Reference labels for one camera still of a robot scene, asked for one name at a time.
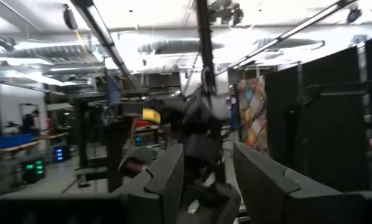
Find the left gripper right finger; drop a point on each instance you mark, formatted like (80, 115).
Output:
(267, 193)

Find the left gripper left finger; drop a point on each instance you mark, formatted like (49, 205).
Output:
(161, 193)

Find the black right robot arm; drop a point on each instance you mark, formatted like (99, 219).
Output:
(201, 137)

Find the colourful hanging quilt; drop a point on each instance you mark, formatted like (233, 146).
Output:
(252, 115)

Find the device with blue lights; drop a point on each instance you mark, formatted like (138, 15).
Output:
(61, 154)

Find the blue hanging cloth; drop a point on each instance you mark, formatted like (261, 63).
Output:
(113, 88)

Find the wooden workbench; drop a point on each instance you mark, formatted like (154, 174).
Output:
(49, 138)

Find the computer with green lights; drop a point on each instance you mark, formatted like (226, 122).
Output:
(33, 170)

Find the person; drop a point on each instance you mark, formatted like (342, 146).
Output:
(29, 122)

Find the black vertical pole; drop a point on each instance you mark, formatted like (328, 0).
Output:
(205, 46)

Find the long ceiling light fixture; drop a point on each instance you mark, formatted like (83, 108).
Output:
(285, 32)
(105, 37)

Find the black hanging speaker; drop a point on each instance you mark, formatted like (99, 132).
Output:
(70, 17)

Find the black metal stand post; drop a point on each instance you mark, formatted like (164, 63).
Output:
(116, 155)

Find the silver ceiling duct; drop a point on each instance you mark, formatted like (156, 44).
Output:
(288, 43)
(179, 46)

